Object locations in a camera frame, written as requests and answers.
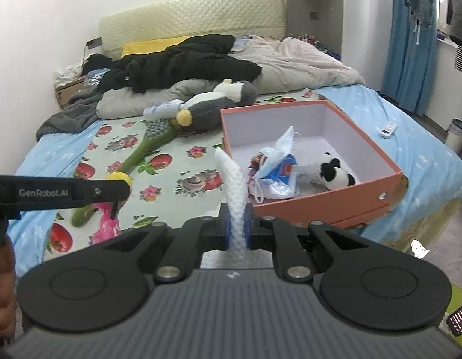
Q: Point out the grey penguin plush toy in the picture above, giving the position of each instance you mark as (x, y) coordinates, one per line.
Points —
(212, 108)

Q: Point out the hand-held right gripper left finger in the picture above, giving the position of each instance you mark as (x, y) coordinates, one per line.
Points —
(225, 228)

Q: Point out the yellow pillow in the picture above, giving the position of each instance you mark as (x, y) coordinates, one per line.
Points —
(152, 46)

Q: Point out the white trash can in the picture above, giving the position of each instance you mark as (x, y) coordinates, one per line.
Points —
(458, 136)

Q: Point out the brown printed candy packet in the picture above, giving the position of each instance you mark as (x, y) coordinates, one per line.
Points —
(257, 160)

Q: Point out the dark grey blanket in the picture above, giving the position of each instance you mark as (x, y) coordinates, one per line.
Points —
(70, 116)

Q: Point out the tomato print mat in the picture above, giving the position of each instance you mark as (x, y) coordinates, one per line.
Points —
(167, 209)

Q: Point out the black phone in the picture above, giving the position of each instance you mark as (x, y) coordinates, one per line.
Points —
(460, 318)

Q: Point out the orange shoe box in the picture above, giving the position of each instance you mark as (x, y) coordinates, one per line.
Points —
(328, 209)

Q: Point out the black jacket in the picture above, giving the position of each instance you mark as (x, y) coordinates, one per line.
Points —
(186, 63)

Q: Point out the beige duvet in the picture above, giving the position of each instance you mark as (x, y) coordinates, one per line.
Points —
(302, 63)

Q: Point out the black cloth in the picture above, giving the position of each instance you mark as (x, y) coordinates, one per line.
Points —
(100, 63)

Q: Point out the green massage hammer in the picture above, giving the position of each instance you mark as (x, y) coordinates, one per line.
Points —
(148, 146)

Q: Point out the white paper scrap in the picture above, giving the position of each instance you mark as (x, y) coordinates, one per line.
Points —
(419, 248)

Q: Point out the lime green object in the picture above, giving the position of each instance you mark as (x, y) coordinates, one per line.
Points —
(455, 295)

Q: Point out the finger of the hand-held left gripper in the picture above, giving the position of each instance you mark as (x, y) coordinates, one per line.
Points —
(107, 191)

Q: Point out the light blue towel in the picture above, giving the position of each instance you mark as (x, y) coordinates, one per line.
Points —
(421, 164)

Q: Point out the white foam net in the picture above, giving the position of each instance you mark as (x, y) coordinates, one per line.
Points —
(232, 179)

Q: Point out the blue curtain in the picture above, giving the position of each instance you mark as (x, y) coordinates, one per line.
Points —
(406, 67)

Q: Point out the cream quilted headboard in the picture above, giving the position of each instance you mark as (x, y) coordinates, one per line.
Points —
(189, 13)

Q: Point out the wall switch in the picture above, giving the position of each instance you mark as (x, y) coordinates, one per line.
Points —
(313, 16)

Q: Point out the blue patterned packet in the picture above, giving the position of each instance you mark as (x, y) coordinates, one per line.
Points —
(93, 75)

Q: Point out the cardboard box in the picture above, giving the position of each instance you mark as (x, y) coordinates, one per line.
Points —
(68, 93)

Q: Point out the row of small bottles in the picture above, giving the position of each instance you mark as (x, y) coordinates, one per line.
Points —
(302, 38)

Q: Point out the white spray bottle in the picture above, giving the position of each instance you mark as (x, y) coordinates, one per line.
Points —
(161, 109)

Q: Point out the white remote control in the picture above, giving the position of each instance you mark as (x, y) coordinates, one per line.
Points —
(388, 130)

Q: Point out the clear plastic packet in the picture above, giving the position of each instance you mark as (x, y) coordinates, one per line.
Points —
(275, 189)

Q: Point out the panda plush toy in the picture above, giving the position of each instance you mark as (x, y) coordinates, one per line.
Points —
(333, 174)

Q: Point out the white crumpled cloth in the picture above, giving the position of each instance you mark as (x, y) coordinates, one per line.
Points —
(66, 73)

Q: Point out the person's left hand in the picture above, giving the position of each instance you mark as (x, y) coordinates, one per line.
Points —
(2, 299)

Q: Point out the blue face mask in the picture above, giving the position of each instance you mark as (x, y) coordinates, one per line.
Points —
(281, 144)

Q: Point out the pink plastic bag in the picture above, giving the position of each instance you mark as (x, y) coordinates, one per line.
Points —
(105, 228)

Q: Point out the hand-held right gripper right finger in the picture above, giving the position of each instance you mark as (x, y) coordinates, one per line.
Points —
(248, 228)

